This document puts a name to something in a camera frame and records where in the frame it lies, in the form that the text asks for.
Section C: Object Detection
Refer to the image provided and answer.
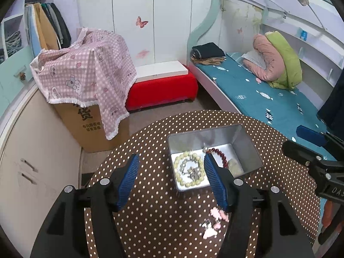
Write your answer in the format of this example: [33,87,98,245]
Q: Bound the folded grey clothes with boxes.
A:
[5,31,22,57]

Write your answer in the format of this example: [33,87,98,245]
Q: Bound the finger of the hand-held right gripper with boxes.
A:
[282,140,344,202]
[297,125,344,161]

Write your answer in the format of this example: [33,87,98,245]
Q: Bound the brown cardboard box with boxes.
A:
[52,97,129,154]

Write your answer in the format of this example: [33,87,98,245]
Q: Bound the green quilt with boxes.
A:
[265,31,303,90]

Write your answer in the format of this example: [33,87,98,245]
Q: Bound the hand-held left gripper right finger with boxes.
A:
[203,153,315,258]

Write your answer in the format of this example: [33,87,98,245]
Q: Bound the round polka dot table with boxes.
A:
[79,110,323,258]

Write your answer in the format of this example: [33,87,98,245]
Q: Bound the metal cabinet handle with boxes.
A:
[21,172,37,185]
[21,158,35,171]

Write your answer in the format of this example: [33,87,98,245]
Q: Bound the white wardrobe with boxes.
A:
[77,0,215,68]

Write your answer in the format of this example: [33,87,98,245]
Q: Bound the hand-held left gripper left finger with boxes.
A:
[29,154,140,258]

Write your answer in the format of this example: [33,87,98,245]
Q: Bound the red pink butterfly sticker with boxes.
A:
[135,16,149,29]

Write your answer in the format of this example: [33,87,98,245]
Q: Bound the white pillow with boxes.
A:
[242,51,265,69]

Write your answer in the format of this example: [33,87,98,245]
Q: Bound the pink rolled quilt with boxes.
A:
[243,34,280,82]

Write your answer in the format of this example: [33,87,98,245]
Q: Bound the pale jade pendant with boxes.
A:
[228,158,244,175]

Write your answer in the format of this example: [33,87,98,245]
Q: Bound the red ottoman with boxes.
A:
[125,64,199,112]

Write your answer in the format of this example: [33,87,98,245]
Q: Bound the white shelf unit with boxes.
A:
[0,0,54,65]

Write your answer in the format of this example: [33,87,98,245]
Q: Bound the black hanging garment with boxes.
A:
[51,3,72,49]

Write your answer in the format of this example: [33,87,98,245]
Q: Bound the dark cloth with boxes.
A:
[317,67,344,137]

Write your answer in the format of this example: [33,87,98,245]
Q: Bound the grey metal tin box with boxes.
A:
[167,124,263,192]

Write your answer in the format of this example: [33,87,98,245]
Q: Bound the white flat board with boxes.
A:
[134,60,189,83]

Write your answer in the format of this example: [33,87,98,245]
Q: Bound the pink checked cloth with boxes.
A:
[29,27,137,140]

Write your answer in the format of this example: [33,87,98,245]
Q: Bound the teal drawer unit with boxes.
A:
[0,44,35,105]

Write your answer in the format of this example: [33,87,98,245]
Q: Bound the red bead bracelet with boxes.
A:
[204,147,229,168]

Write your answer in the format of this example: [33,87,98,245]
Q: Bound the beige cabinet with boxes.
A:
[0,83,84,248]

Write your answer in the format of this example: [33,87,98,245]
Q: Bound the pink charm keychain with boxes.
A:
[201,207,230,240]

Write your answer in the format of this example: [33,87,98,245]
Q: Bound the folded tan clothes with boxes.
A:
[192,56,226,66]

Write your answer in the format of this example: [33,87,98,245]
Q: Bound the teal printed bed sheet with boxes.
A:
[193,52,344,162]

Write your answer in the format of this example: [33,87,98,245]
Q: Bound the teal bunk bed frame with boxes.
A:
[187,0,344,129]

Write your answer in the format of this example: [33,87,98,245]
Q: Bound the folded dark clothes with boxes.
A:
[191,42,226,59]

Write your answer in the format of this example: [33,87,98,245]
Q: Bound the cream bead bracelet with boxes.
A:
[173,152,206,188]

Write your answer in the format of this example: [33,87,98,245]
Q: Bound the grey green hanging garment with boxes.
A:
[44,3,63,47]

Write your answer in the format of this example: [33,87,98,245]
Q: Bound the light blue hanging garment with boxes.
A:
[25,4,41,55]

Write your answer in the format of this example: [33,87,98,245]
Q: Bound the tan hanging garment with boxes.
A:
[34,3,60,51]

